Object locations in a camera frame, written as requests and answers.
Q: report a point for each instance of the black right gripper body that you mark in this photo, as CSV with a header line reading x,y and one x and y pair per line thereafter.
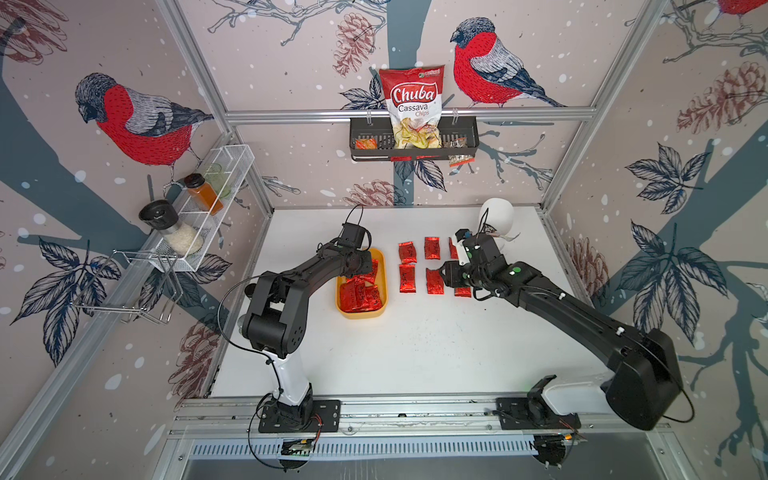
x,y
464,276

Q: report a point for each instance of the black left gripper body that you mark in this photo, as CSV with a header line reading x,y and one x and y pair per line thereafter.
x,y
363,263

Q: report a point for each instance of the yellow storage box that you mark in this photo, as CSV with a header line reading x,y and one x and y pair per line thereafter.
x,y
381,282

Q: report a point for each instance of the red tea bag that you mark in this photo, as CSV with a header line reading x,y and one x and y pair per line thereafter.
x,y
464,292
452,249
407,283
434,282
407,253
432,249

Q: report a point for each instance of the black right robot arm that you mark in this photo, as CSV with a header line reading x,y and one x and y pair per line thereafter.
x,y
646,375

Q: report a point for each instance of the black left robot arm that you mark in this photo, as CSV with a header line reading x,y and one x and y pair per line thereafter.
x,y
275,322

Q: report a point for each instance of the pile of red tea bags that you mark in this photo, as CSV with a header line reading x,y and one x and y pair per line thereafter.
x,y
361,294

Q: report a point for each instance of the white mug with logo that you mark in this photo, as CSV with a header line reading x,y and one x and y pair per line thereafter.
x,y
496,219

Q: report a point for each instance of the small glass jar black lid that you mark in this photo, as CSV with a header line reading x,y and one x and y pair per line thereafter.
x,y
249,290

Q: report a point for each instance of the green item on shelf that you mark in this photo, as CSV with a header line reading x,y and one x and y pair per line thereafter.
x,y
217,177

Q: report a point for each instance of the orange spice bottle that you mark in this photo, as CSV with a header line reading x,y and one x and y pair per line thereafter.
x,y
202,193

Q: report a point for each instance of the black lid rice jar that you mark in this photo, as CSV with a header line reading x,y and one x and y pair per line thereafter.
x,y
181,238

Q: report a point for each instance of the Chuba cassava chips bag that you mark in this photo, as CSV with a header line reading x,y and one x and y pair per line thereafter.
x,y
413,99

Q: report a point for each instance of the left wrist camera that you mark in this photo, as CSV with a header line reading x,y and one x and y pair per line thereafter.
x,y
354,236

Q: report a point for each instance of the black wire wall basket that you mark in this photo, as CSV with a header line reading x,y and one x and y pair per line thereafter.
x,y
374,140

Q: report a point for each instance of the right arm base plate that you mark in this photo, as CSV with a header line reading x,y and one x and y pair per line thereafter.
x,y
522,413

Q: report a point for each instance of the white wire wall shelf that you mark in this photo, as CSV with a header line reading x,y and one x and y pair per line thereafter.
x,y
237,160

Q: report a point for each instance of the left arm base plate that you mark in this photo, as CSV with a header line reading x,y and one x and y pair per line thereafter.
x,y
324,416

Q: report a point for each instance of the chrome wire rack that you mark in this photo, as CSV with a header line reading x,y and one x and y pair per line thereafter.
x,y
141,285

